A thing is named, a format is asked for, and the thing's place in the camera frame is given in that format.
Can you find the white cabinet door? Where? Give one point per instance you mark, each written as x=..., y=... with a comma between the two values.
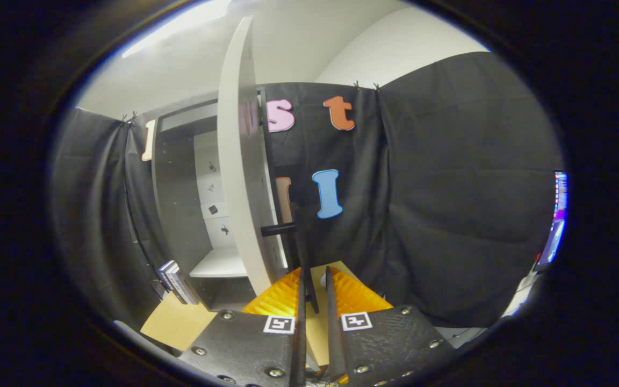
x=239, y=161

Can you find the grey cabinet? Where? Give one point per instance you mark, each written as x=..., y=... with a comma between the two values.
x=178, y=188

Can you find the white desk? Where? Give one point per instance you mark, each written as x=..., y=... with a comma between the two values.
x=519, y=298

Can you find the computer monitor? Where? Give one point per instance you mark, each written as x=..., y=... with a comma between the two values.
x=556, y=226

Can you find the white cabinet shelf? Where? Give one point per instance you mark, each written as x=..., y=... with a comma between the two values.
x=221, y=264

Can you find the black backdrop cloth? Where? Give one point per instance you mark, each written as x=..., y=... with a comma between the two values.
x=449, y=188

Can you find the white and purple boxes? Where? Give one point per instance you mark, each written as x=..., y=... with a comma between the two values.
x=178, y=282

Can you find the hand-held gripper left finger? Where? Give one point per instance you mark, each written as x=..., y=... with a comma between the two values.
x=300, y=349

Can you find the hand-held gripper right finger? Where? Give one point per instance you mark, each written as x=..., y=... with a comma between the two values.
x=333, y=344

